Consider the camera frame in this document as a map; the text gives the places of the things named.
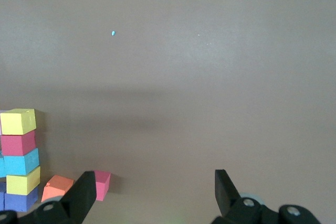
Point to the light pink foam cube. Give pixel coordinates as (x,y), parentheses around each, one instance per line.
(0,121)

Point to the chipped blue foam cube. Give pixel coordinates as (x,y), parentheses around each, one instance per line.
(22,162)

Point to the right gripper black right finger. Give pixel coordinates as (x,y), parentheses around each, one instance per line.
(225,195)

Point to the dented orange foam cube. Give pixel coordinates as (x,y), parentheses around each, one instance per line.
(56,187)

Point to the red foam cube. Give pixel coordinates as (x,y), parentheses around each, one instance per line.
(18,144)
(102,184)

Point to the yellow foam cube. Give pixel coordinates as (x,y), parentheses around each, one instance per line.
(23,183)
(18,121)

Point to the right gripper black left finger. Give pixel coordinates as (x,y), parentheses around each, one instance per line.
(84,195)

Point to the blue foam crumb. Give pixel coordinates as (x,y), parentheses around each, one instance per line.
(113,33)

